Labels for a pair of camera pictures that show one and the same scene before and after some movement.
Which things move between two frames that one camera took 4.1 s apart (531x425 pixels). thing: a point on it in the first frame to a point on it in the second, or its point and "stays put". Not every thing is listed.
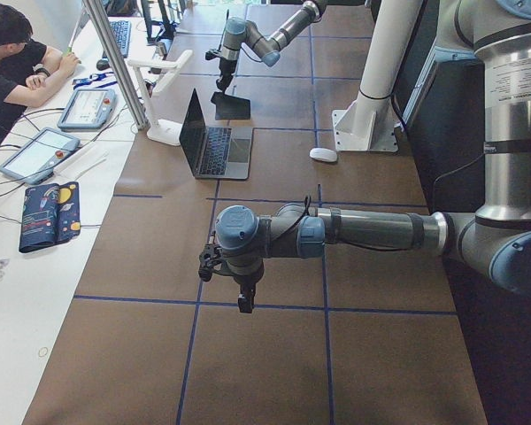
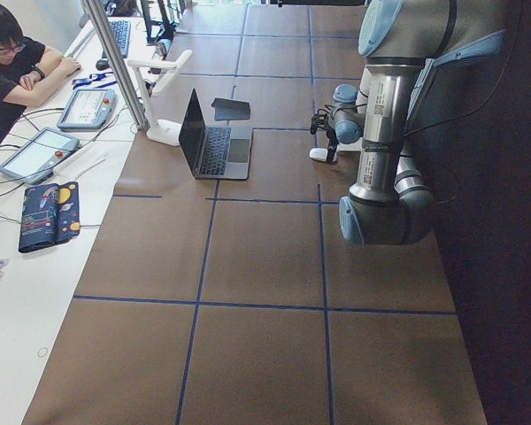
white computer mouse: [324, 154] stays put
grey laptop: [214, 152] stays put
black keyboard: [122, 30] stays put
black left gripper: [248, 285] to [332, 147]
